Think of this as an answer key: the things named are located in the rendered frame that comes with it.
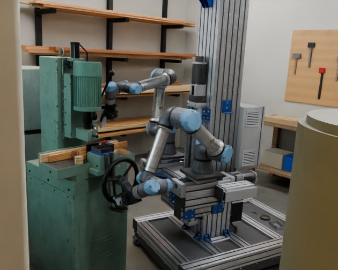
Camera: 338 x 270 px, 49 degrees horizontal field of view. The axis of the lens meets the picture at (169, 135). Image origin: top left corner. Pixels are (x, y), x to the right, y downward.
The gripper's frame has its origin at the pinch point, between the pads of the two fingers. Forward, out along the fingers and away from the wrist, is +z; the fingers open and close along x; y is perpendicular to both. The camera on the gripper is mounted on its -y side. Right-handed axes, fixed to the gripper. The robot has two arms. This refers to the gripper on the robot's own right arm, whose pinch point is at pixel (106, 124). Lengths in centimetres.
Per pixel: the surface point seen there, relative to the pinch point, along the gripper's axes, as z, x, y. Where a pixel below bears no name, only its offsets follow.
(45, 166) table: -8, -66, 11
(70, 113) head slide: -22.5, -32.2, -3.9
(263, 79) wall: 58, 295, 28
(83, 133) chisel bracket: -14.4, -33.5, 9.3
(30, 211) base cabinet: 50, -64, -11
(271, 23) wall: -11, 316, 9
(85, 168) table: -6, -51, 27
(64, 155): -7, -51, 10
